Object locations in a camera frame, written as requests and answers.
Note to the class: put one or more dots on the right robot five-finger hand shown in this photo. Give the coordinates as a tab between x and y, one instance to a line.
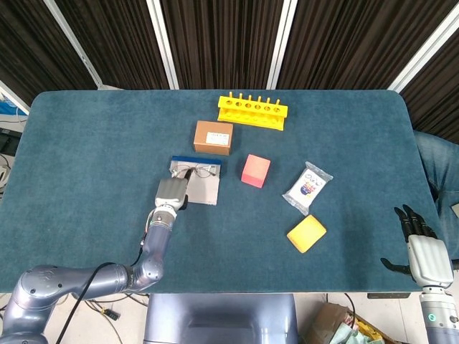
430	263

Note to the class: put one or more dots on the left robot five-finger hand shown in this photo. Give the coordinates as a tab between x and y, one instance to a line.
171	191

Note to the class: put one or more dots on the blue patterned glasses case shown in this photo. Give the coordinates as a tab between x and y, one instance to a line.
204	190

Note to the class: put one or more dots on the black wire-frame eyeglasses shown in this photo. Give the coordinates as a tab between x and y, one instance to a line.
204	170

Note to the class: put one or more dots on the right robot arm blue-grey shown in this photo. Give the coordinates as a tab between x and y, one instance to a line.
443	319

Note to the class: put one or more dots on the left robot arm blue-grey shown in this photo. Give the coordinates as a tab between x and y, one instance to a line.
156	243

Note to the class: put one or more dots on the black table control panel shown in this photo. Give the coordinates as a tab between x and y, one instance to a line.
389	295

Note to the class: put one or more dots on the brown cardboard box white label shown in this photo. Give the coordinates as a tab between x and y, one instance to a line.
211	138

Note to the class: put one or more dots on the blue velvet table cloth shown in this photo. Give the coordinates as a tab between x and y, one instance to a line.
107	143

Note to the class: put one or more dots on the pink foam cube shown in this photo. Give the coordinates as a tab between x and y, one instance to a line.
255	170

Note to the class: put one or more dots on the blue jeans leg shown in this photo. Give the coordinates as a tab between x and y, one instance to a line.
437	157

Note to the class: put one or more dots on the yellow test tube rack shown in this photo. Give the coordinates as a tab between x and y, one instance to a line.
251	107

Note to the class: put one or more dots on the open cardboard box on floor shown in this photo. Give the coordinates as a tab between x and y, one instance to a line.
330	322

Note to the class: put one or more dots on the yellow sponge green backing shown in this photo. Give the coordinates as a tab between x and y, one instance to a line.
306	233

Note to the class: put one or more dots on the white plastic snack packet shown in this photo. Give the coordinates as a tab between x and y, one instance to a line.
306	190

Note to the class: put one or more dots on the blue-grey robot torso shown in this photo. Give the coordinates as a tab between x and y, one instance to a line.
218	319

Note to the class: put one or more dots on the black power strip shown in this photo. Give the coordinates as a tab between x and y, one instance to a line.
110	314

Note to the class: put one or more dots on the dark brown pleated curtain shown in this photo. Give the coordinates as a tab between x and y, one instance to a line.
222	43

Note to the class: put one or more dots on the blue printed box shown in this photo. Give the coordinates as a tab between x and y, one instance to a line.
9	107

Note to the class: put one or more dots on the aluminium frame post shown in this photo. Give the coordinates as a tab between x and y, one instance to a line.
163	43
282	43
75	43
12	97
427	50

